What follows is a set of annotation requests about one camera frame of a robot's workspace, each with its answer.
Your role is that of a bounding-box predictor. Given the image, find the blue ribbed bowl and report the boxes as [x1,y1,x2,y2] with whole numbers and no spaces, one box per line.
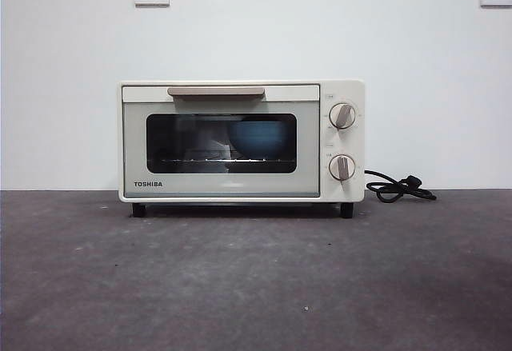
[227,120,288,158]

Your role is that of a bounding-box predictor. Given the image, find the beige oven knob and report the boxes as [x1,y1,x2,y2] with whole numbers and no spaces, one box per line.
[328,153,358,181]
[328,102,358,130]

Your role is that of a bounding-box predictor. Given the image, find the oven door with beige handle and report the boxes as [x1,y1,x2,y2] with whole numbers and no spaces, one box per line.
[121,84,321,199]

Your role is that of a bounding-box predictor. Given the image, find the cream Toshiba toaster oven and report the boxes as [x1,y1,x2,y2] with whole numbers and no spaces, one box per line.
[118,79,366,219]

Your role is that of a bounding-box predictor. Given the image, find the metal wire oven rack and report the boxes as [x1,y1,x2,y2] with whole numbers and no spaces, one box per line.
[159,156,269,165]

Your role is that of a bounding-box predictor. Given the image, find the black oven power cable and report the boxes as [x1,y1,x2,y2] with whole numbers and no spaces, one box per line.
[363,168,438,203]

